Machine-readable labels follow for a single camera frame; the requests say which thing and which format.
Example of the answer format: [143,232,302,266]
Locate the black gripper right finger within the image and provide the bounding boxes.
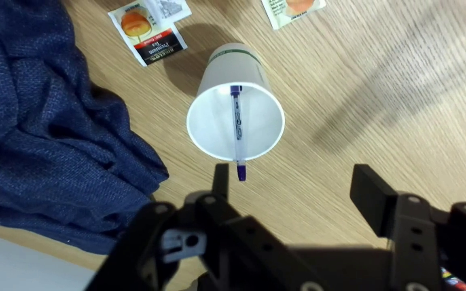
[349,163,397,237]

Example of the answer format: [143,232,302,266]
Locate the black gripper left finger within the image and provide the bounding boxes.
[211,163,229,198]

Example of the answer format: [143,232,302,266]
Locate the blue pen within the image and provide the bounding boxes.
[229,85,247,180]

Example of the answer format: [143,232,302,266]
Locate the white paper cup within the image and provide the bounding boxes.
[185,41,284,161]

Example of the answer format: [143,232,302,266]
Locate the dark blue cloth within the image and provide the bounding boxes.
[0,0,168,253]

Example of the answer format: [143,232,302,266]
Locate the orange tea bag packet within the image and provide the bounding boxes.
[108,0,190,66]

